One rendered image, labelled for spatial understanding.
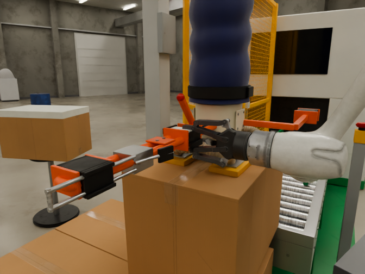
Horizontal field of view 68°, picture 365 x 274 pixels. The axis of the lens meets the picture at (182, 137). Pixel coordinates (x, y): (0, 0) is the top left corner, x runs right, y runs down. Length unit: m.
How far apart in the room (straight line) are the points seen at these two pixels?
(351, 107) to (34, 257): 1.30
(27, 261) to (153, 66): 1.62
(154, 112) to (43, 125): 0.88
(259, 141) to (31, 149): 2.11
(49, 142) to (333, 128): 2.05
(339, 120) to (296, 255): 0.80
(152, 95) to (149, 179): 1.57
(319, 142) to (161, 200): 0.47
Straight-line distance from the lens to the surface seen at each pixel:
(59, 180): 0.52
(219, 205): 0.75
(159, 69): 2.32
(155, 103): 2.35
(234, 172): 0.85
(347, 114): 0.82
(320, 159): 0.65
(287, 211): 1.71
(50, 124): 2.37
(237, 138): 0.69
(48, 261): 1.37
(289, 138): 0.66
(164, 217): 0.87
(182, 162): 0.93
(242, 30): 0.93
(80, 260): 1.33
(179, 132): 0.76
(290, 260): 1.48
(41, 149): 2.48
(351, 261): 1.05
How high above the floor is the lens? 1.31
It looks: 13 degrees down
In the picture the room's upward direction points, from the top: straight up
